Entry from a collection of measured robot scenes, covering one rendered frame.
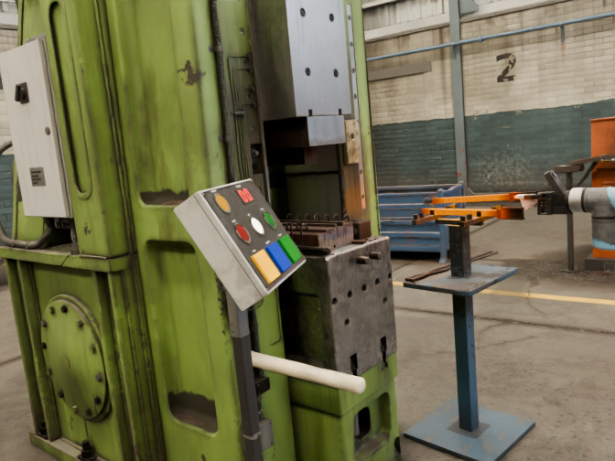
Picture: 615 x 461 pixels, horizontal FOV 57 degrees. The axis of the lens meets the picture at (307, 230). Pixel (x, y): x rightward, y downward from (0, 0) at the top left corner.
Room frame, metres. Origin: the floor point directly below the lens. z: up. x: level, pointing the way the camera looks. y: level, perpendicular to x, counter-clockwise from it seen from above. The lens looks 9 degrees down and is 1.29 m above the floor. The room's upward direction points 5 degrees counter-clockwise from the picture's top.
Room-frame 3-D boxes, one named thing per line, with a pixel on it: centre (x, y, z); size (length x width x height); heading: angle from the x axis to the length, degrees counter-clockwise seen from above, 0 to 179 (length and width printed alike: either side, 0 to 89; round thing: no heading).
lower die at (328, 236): (2.04, 0.06, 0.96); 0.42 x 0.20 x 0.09; 50
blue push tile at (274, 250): (1.39, 0.08, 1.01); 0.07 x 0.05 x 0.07; 165
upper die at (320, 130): (2.04, 0.06, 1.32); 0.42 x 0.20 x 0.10; 50
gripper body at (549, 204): (2.08, -0.93, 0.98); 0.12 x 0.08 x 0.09; 44
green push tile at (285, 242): (1.49, 0.06, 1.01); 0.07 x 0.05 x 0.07; 165
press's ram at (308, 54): (2.07, 0.04, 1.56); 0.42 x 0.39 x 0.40; 50
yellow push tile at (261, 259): (1.29, 0.11, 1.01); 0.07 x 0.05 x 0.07; 165
